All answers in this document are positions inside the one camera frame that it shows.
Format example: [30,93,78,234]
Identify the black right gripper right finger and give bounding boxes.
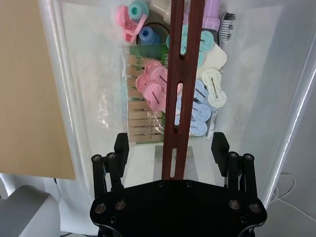
[210,132,259,198]

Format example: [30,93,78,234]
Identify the purple plastic bottle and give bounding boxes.
[203,0,221,32]

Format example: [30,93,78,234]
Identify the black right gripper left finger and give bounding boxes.
[91,132,130,198]

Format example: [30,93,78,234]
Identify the grey rounded housing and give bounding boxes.
[0,184,61,237]

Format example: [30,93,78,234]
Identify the clear plastic storage bin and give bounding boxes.
[38,0,316,207]

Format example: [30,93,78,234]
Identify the pink plastic clothespin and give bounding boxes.
[115,5,149,44]

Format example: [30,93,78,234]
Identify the cream plastic piece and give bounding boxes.
[149,0,174,20]

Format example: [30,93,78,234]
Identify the dark red slotted wooden bar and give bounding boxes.
[161,0,207,181]

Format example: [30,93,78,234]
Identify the black and white brush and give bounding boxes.
[219,11,237,43]

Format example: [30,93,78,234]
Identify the thin white cable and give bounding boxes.
[271,172,316,223]

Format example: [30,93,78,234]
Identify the white peanut-shaped clip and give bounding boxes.
[200,68,228,108]

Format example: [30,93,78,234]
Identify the teal peanut-shaped clip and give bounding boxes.
[197,50,206,67]
[197,30,215,53]

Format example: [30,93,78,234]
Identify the tan cardboard sheet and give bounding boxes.
[0,0,77,181]

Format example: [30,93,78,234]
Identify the white rounded block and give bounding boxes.
[203,42,228,73]

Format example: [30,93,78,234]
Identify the bagged wooden clothespin pack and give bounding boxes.
[98,43,174,147]

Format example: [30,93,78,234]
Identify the blue round cap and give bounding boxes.
[139,26,161,46]

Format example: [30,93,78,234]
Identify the teal round cap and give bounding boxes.
[127,0,149,21]

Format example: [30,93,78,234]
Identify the dark round container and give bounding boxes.
[141,21,171,45]

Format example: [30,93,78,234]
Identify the pink peanut-shaped clip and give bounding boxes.
[144,61,170,86]
[142,83,167,112]
[136,74,156,94]

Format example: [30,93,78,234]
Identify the blue peanut-shaped clip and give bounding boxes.
[189,102,212,122]
[192,79,210,105]
[189,119,208,137]

